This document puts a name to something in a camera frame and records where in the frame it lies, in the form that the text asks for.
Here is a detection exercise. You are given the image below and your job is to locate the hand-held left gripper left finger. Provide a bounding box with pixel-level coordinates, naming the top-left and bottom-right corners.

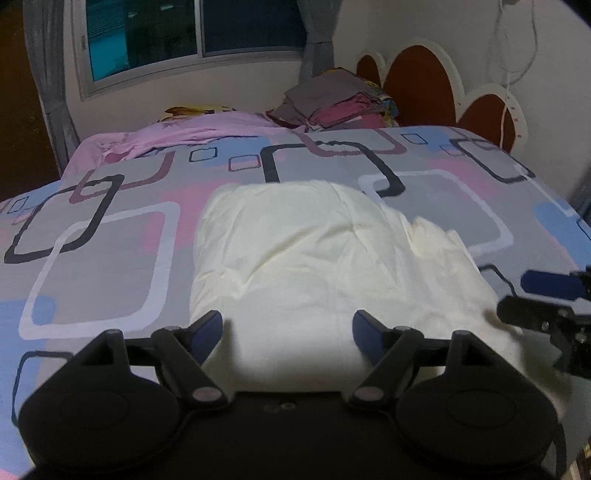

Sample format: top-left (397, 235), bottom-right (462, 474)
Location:
top-left (74, 310), bottom-right (232, 409)

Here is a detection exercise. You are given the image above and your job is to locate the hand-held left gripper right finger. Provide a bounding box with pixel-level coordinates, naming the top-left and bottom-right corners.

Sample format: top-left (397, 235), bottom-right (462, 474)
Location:
top-left (348, 310), bottom-right (511, 409)

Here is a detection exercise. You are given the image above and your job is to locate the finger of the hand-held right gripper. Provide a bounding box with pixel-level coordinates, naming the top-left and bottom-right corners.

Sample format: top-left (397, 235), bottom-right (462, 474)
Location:
top-left (521, 265), bottom-right (591, 303)
top-left (498, 296), bottom-right (576, 333)

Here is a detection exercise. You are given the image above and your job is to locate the cream white garment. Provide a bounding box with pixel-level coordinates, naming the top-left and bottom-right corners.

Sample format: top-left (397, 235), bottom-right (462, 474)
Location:
top-left (189, 180), bottom-right (568, 416)

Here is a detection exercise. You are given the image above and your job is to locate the stack of folded clothes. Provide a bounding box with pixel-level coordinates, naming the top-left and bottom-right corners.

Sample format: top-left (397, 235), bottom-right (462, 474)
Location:
top-left (267, 67), bottom-right (400, 134)

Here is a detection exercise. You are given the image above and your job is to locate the patterned grey pink bed sheet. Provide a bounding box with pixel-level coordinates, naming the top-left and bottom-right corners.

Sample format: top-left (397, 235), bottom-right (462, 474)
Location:
top-left (0, 124), bottom-right (591, 462)

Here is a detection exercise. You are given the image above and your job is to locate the pink blanket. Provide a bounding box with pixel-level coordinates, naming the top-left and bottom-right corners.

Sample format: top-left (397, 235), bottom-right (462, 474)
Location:
top-left (62, 112), bottom-right (298, 177)

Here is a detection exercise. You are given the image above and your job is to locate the yellow printed pillow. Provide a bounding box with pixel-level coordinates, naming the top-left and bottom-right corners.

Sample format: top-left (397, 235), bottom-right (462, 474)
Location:
top-left (163, 104), bottom-right (237, 123)

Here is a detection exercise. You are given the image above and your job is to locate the brown white scalloped headboard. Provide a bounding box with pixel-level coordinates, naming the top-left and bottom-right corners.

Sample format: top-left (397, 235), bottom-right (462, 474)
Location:
top-left (355, 38), bottom-right (530, 154)

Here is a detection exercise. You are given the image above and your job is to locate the brown wooden door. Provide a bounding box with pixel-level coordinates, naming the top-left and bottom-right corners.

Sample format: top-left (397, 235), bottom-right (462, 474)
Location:
top-left (0, 18), bottom-right (63, 201)

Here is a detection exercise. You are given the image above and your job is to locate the grey curtain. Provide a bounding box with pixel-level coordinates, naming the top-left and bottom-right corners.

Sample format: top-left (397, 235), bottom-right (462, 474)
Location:
top-left (22, 0), bottom-right (80, 160)
top-left (295, 0), bottom-right (343, 80)

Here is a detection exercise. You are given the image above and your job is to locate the sliding glass window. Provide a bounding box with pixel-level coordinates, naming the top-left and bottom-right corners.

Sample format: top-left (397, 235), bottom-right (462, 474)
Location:
top-left (73, 0), bottom-right (309, 101)

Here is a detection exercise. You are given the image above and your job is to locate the white hanging cable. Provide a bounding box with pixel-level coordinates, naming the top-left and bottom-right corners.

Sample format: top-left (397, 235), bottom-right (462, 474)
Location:
top-left (488, 0), bottom-right (542, 141)

